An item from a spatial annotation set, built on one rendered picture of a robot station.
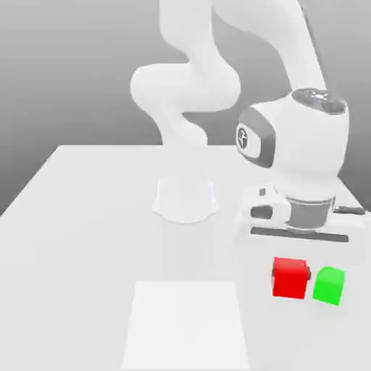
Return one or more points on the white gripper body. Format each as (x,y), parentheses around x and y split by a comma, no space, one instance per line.
(298,246)

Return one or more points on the small red cube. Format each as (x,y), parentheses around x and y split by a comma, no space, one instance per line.
(289,278)

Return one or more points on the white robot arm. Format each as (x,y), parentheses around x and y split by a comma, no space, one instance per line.
(307,150)

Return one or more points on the small green cube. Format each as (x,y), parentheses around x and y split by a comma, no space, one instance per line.
(328,286)

